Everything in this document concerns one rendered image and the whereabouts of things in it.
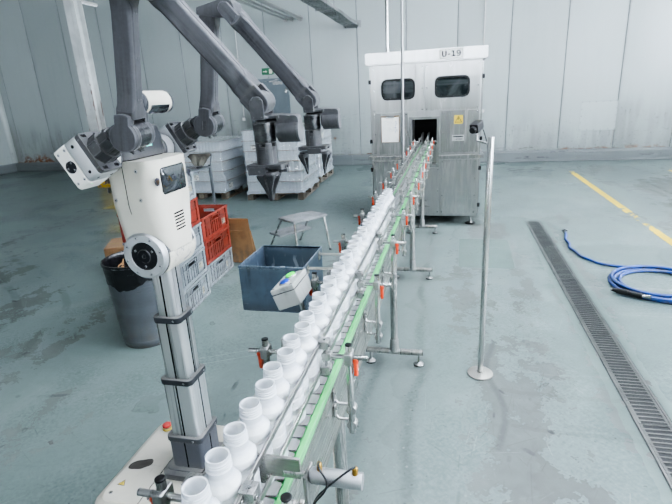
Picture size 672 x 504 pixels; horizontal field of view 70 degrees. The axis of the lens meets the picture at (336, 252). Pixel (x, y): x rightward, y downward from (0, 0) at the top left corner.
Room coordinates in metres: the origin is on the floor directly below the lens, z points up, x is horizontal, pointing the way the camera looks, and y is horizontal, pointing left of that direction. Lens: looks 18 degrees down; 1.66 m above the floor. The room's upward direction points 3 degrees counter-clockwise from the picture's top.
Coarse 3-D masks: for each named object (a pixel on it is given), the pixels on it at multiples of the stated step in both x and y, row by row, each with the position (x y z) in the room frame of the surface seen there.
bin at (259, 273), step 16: (256, 256) 2.24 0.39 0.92; (272, 256) 2.33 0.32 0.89; (288, 256) 2.31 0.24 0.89; (304, 256) 2.29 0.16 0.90; (320, 256) 2.23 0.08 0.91; (240, 272) 2.04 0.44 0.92; (256, 272) 2.03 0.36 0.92; (272, 272) 2.01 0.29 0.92; (288, 272) 1.99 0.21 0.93; (320, 272) 2.22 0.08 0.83; (256, 288) 2.03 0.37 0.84; (272, 288) 2.01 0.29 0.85; (256, 304) 2.03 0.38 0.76; (272, 304) 2.01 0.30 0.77; (304, 304) 1.97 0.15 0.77
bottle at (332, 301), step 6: (324, 288) 1.20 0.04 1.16; (330, 288) 1.20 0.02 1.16; (330, 294) 1.20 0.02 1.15; (330, 300) 1.20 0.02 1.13; (336, 300) 1.21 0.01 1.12; (330, 306) 1.19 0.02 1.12; (336, 306) 1.20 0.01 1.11; (336, 318) 1.20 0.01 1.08; (336, 324) 1.20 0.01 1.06; (336, 330) 1.20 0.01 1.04; (336, 342) 1.20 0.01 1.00
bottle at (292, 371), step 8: (280, 352) 0.89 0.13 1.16; (288, 352) 0.89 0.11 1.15; (280, 360) 0.86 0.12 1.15; (288, 360) 0.86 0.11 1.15; (288, 368) 0.86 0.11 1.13; (296, 368) 0.87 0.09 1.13; (288, 376) 0.85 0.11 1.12; (296, 376) 0.85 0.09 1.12; (296, 400) 0.85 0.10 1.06; (304, 400) 0.88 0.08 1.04; (296, 408) 0.85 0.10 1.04; (296, 416) 0.85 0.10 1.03; (304, 416) 0.86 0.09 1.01
